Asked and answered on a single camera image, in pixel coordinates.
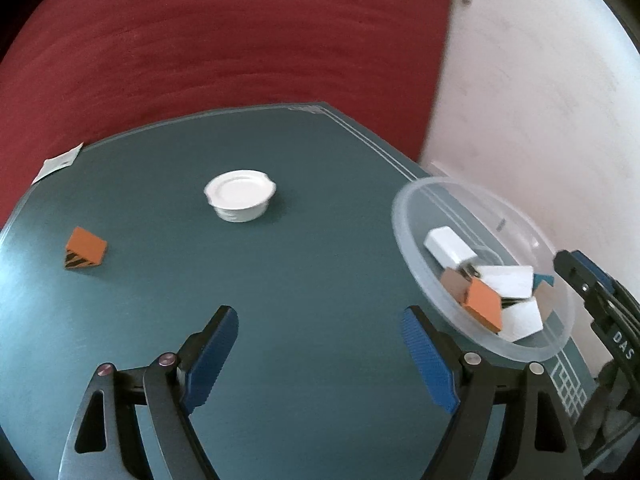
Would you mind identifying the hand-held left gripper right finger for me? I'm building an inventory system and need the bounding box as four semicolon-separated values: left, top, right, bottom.
401;305;586;480

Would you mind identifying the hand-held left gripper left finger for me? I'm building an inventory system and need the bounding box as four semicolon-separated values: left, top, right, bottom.
59;305;240;480

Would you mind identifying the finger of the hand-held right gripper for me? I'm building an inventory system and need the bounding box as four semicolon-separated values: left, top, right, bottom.
552;249;608;328
570;250;640;331

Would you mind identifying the plain white block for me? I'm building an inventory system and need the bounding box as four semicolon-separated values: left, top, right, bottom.
500;296;545;343

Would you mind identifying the white black-striped block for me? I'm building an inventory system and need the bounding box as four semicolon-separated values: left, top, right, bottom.
475;265;536;301

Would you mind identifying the large orange striped wedge block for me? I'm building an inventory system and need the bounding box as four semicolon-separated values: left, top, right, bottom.
461;279;503;336

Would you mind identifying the thin brown wooden plate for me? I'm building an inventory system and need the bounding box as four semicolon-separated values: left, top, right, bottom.
441;267;473;307

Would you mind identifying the white charger plug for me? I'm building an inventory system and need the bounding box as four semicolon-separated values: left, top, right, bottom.
424;227;483;278

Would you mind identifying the clear plastic bowl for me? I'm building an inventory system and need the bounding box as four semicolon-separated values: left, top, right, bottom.
391;176;576;363

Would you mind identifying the person's right hand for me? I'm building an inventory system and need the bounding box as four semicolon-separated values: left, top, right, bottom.
575;360;640;473

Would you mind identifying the small orange striped wedge block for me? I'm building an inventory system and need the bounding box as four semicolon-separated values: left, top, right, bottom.
63;227;108;270

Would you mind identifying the white plastic lid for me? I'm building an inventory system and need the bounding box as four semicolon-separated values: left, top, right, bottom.
204;169;277;224

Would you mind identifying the white paper slip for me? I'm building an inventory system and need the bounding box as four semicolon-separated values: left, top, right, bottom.
31;142;85;186

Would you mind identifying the red quilted sofa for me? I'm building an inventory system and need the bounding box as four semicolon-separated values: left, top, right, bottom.
0;0;456;233

